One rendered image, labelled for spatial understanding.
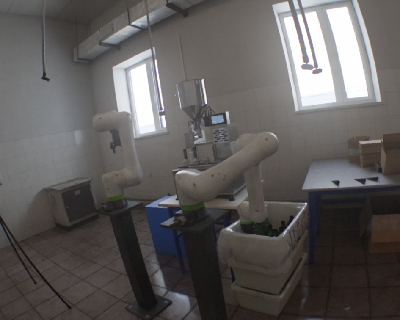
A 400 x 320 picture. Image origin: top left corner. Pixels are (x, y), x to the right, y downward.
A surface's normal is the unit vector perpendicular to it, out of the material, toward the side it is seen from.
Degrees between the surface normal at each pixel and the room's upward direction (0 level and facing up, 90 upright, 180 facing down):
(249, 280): 96
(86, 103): 90
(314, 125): 90
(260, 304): 96
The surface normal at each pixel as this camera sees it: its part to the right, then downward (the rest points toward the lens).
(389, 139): -0.36, 0.63
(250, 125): -0.50, 0.19
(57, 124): 0.85, -0.07
